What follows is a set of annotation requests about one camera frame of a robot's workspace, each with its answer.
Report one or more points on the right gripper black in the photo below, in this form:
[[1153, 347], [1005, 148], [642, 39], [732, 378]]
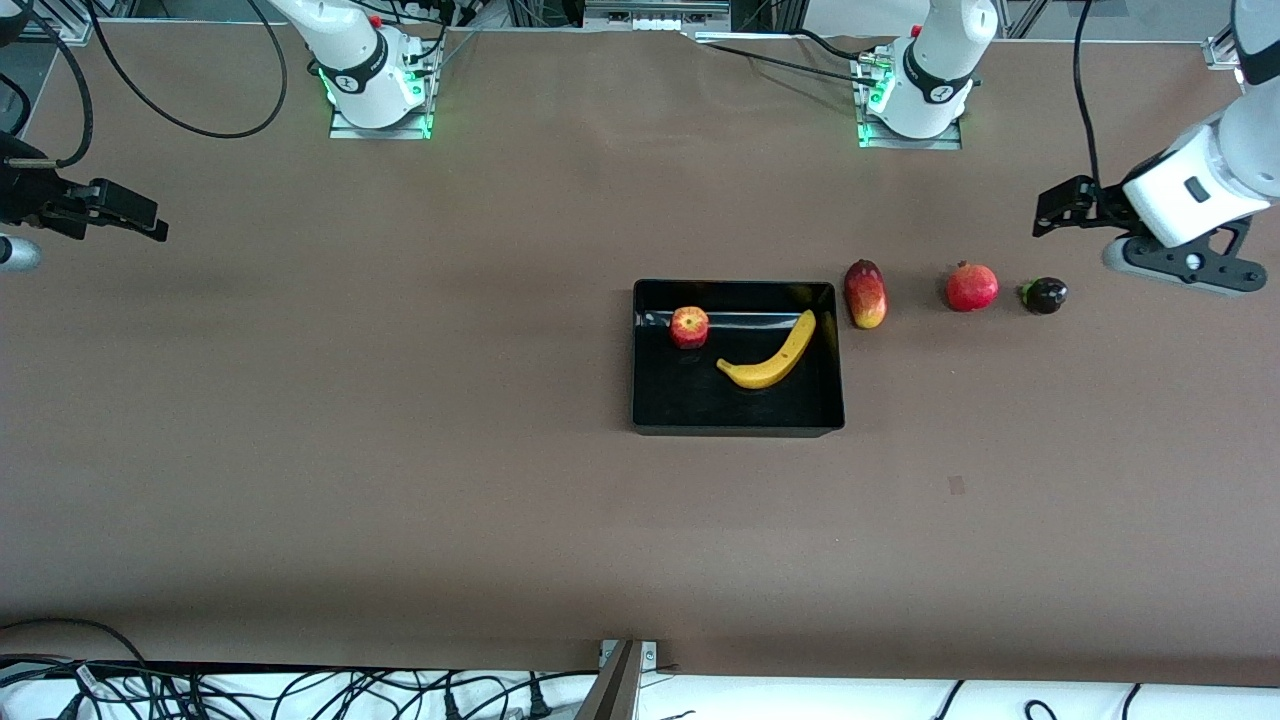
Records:
[[30, 193]]

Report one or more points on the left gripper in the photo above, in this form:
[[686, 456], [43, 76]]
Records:
[[1103, 203]]

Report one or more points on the yellow banana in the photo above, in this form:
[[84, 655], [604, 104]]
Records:
[[775, 368]]

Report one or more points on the red apple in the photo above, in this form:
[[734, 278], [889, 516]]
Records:
[[689, 327]]

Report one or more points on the black rectangular plastic box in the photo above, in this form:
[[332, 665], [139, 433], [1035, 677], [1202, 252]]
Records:
[[700, 400]]

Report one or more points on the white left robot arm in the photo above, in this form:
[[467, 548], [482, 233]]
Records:
[[940, 60]]

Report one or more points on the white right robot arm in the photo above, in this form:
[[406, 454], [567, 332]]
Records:
[[350, 60]]

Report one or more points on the grey metal equipment box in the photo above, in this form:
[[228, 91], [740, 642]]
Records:
[[655, 12]]

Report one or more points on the dark purple mangosteen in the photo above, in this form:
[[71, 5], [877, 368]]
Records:
[[1046, 296]]

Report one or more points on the red pomegranate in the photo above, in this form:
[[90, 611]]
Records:
[[972, 288]]

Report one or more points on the red yellow mango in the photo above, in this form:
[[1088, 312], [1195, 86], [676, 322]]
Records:
[[865, 295]]

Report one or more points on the aluminium profile bar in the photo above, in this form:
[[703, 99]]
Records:
[[612, 690]]

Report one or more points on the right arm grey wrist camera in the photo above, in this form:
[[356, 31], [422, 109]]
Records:
[[15, 255]]

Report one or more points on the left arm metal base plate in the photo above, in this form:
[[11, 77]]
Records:
[[945, 141]]

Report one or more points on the metal corner bracket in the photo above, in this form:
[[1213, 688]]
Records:
[[1222, 52]]

